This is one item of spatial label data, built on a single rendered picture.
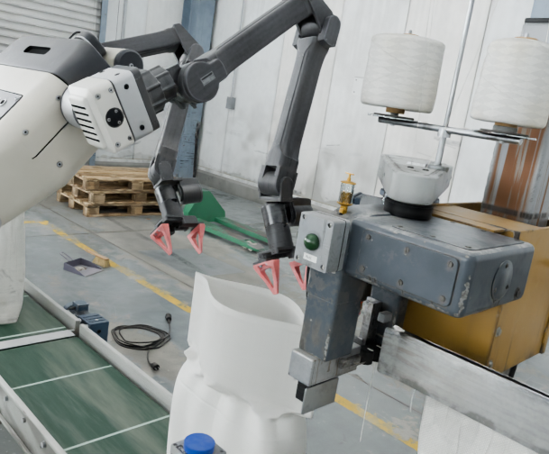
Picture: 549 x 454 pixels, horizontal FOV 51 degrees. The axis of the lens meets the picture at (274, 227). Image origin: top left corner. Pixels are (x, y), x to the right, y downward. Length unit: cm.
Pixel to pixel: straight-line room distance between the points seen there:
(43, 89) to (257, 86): 772
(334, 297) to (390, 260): 13
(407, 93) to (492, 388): 61
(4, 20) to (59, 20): 73
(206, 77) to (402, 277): 54
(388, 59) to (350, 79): 637
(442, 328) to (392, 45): 60
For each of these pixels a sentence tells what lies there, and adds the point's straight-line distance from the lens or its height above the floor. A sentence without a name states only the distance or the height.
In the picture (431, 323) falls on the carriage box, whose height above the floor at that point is 110.
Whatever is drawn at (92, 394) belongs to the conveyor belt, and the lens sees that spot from 228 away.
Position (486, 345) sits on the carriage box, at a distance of 122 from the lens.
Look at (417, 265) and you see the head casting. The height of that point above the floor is 129.
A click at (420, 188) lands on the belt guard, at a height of 139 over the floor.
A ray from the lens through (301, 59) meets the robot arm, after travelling 138.
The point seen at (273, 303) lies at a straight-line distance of 150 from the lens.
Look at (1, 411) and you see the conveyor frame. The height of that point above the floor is 30.
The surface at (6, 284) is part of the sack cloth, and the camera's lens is 279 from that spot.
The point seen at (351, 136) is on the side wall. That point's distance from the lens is 755.
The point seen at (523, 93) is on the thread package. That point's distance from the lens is 117.
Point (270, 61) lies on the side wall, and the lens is 870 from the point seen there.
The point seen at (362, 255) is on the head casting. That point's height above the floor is 128.
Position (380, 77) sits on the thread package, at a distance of 129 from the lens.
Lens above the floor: 151
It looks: 12 degrees down
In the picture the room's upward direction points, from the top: 9 degrees clockwise
